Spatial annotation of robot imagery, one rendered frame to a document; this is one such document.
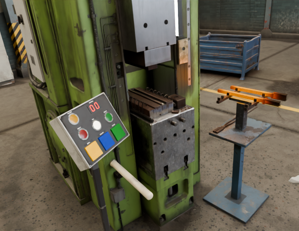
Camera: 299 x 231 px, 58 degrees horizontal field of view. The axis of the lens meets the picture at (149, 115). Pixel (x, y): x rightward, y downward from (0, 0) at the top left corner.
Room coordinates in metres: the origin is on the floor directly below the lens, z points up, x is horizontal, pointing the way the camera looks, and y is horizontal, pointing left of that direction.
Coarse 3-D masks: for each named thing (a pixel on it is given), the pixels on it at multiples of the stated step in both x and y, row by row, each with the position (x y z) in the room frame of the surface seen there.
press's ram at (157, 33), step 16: (128, 0) 1.59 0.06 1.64; (144, 0) 1.61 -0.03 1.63; (160, 0) 1.67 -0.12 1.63; (128, 16) 1.61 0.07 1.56; (144, 16) 1.61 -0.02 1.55; (160, 16) 1.67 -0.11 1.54; (128, 32) 1.62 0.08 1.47; (144, 32) 1.60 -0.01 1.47; (160, 32) 1.66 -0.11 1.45; (128, 48) 1.64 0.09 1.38; (144, 48) 1.60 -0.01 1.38
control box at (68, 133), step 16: (96, 96) 1.35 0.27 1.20; (80, 112) 1.21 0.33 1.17; (96, 112) 1.28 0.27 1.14; (112, 112) 1.35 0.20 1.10; (64, 128) 1.10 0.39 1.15; (80, 128) 1.15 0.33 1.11; (64, 144) 1.12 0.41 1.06; (80, 144) 1.10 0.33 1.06; (80, 160) 1.07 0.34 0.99; (96, 160) 1.09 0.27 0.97
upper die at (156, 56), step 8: (160, 48) 1.66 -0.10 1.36; (168, 48) 1.69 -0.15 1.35; (128, 56) 1.75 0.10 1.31; (136, 56) 1.67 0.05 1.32; (144, 56) 1.59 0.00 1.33; (152, 56) 1.62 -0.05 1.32; (160, 56) 1.66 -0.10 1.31; (168, 56) 1.69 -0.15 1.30; (144, 64) 1.60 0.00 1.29; (152, 64) 1.62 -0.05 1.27
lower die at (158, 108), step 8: (136, 88) 1.99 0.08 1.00; (136, 96) 1.85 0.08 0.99; (144, 96) 1.81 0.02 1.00; (160, 96) 1.80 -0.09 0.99; (136, 104) 1.72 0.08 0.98; (144, 104) 1.70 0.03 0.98; (152, 104) 1.67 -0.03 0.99; (160, 104) 1.65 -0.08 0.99; (168, 104) 1.68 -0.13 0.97; (144, 112) 1.64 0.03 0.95; (152, 112) 1.61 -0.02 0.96; (160, 112) 1.64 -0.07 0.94; (168, 112) 1.68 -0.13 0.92
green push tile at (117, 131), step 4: (116, 124) 1.32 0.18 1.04; (112, 128) 1.27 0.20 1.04; (116, 128) 1.29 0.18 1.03; (120, 128) 1.31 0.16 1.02; (112, 132) 1.26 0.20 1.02; (116, 132) 1.27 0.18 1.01; (120, 132) 1.29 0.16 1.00; (124, 132) 1.31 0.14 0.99; (116, 136) 1.26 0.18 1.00; (120, 136) 1.27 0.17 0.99; (116, 140) 1.25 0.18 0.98
